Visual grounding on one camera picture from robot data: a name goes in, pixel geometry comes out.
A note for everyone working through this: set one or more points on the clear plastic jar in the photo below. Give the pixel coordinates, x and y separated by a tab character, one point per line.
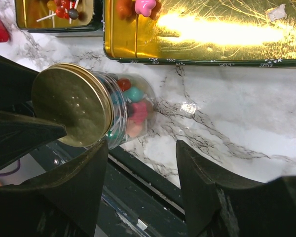
134	106

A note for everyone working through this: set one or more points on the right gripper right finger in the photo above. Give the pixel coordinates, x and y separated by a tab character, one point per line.
220	203

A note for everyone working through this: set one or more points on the gold jar lid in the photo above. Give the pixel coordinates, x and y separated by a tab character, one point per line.
75	97

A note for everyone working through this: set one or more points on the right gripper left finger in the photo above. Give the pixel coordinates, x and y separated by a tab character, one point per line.
47	192

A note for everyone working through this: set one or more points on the gold candy tin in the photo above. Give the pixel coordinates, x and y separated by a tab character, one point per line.
227	33
61	18

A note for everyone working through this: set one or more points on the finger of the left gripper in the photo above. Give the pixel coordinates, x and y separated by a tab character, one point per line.
21	134
16	83

